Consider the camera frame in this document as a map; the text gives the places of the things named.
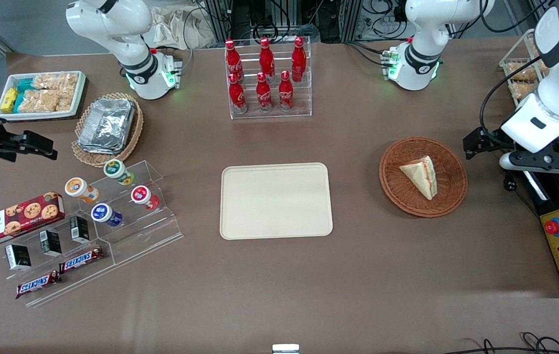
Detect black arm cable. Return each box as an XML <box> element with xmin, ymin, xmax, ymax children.
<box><xmin>479</xmin><ymin>55</ymin><xmax>542</xmax><ymax>147</ymax></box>

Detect red cola bottle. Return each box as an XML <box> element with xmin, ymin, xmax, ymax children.
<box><xmin>259</xmin><ymin>37</ymin><xmax>276</xmax><ymax>80</ymax></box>
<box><xmin>291</xmin><ymin>37</ymin><xmax>307</xmax><ymax>83</ymax></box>
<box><xmin>228</xmin><ymin>73</ymin><xmax>248</xmax><ymax>114</ymax></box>
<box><xmin>224</xmin><ymin>39</ymin><xmax>245</xmax><ymax>83</ymax></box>
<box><xmin>256</xmin><ymin>72</ymin><xmax>273</xmax><ymax>113</ymax></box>
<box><xmin>279</xmin><ymin>70</ymin><xmax>294</xmax><ymax>112</ymax></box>

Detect stacked foil containers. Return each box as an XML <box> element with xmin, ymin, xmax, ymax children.
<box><xmin>77</xmin><ymin>98</ymin><xmax>136</xmax><ymax>155</ymax></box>

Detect red lid yoghurt cup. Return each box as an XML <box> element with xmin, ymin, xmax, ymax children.
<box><xmin>130</xmin><ymin>185</ymin><xmax>160</xmax><ymax>211</ymax></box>

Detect clear acrylic bottle rack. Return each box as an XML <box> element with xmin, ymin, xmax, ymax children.
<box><xmin>224</xmin><ymin>36</ymin><xmax>313</xmax><ymax>120</ymax></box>

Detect clear acrylic stepped display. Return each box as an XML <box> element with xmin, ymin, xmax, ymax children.
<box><xmin>3</xmin><ymin>159</ymin><xmax>185</xmax><ymax>308</ymax></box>

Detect triangular sandwich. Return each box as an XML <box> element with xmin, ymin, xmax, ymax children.
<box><xmin>399</xmin><ymin>155</ymin><xmax>438</xmax><ymax>201</ymax></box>

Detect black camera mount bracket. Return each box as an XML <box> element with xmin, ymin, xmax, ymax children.
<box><xmin>508</xmin><ymin>133</ymin><xmax>559</xmax><ymax>174</ymax></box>

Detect light oval wicker basket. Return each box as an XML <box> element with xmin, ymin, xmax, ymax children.
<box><xmin>71</xmin><ymin>92</ymin><xmax>144</xmax><ymax>168</ymax></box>

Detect red Walkers cookie box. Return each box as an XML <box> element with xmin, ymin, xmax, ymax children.
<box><xmin>0</xmin><ymin>191</ymin><xmax>66</xmax><ymax>251</ymax></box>

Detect small black white carton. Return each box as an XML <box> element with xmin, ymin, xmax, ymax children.
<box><xmin>69</xmin><ymin>215</ymin><xmax>91</xmax><ymax>244</ymax></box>
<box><xmin>39</xmin><ymin>229</ymin><xmax>62</xmax><ymax>257</ymax></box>
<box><xmin>4</xmin><ymin>243</ymin><xmax>32</xmax><ymax>272</ymax></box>

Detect white rectangular snack tray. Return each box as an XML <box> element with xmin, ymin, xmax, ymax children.
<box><xmin>0</xmin><ymin>70</ymin><xmax>88</xmax><ymax>121</ymax></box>

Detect orange lid yoghurt cup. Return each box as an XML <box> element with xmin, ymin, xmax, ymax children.
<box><xmin>64</xmin><ymin>177</ymin><xmax>99</xmax><ymax>204</ymax></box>

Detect brown round wicker basket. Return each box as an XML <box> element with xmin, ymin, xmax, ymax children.
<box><xmin>379</xmin><ymin>137</ymin><xmax>468</xmax><ymax>218</ymax></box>

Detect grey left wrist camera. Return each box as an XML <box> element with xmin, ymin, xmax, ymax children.
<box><xmin>499</xmin><ymin>152</ymin><xmax>524</xmax><ymax>171</ymax></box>

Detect clear rice cracker packet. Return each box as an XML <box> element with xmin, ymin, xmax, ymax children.
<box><xmin>18</xmin><ymin>88</ymin><xmax>74</xmax><ymax>113</ymax></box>
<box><xmin>33</xmin><ymin>72</ymin><xmax>79</xmax><ymax>92</ymax></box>

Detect green lid yoghurt cup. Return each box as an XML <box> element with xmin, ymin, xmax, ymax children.
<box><xmin>103</xmin><ymin>158</ymin><xmax>135</xmax><ymax>186</ymax></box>

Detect Snickers chocolate bar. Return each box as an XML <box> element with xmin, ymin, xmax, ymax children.
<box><xmin>59</xmin><ymin>245</ymin><xmax>104</xmax><ymax>274</ymax></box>
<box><xmin>15</xmin><ymin>270</ymin><xmax>62</xmax><ymax>300</ymax></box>

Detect yellow snack packet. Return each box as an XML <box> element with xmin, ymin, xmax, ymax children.
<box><xmin>0</xmin><ymin>87</ymin><xmax>19</xmax><ymax>114</ymax></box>

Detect white wire rack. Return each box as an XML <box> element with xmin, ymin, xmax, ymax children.
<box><xmin>499</xmin><ymin>28</ymin><xmax>551</xmax><ymax>107</ymax></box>

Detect blue lid yoghurt cup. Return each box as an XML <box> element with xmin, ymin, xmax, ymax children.
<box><xmin>91</xmin><ymin>203</ymin><xmax>124</xmax><ymax>228</ymax></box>

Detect cream plastic tray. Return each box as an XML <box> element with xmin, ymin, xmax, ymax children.
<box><xmin>220</xmin><ymin>163</ymin><xmax>334</xmax><ymax>240</ymax></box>

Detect crumpled brown paper bag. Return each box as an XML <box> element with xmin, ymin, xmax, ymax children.
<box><xmin>149</xmin><ymin>4</ymin><xmax>217</xmax><ymax>50</ymax></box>

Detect black countertop appliance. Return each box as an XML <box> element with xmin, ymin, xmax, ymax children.
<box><xmin>520</xmin><ymin>170</ymin><xmax>559</xmax><ymax>298</ymax></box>

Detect aluminium frame with wiring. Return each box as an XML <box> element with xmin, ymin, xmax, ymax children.
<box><xmin>204</xmin><ymin>0</ymin><xmax>408</xmax><ymax>44</ymax></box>

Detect black floor cables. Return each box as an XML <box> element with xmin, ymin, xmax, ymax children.
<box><xmin>443</xmin><ymin>332</ymin><xmax>559</xmax><ymax>354</ymax></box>

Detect bagged snack in rack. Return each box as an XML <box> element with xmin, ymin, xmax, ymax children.
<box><xmin>511</xmin><ymin>81</ymin><xmax>540</xmax><ymax>102</ymax></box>
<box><xmin>506</xmin><ymin>61</ymin><xmax>542</xmax><ymax>83</ymax></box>

